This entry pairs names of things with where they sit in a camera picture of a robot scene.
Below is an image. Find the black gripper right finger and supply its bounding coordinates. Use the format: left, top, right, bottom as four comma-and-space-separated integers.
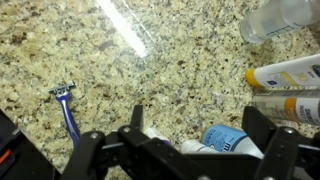
241, 105, 320, 180

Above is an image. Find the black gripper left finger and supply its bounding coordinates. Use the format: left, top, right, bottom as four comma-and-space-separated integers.
61, 104, 188, 180

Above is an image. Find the blue soap pump bottle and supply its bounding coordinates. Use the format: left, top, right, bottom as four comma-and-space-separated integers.
200, 124, 265, 160

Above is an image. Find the white lotion tube yellow cap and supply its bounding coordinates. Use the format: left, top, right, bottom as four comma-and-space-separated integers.
244, 53, 320, 90

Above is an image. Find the sunscreen spray can orange cap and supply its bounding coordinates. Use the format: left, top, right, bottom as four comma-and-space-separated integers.
251, 88, 320, 128

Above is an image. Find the blue razor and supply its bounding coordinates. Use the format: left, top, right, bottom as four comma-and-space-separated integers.
47, 81, 82, 148

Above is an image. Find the black robot cart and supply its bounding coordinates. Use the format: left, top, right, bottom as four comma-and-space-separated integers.
0, 109, 62, 180

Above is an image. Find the black orange clamp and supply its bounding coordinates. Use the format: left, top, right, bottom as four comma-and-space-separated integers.
0, 148, 15, 168

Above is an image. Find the clear plastic water bottle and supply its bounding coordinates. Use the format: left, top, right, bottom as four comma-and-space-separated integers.
238, 0, 320, 45

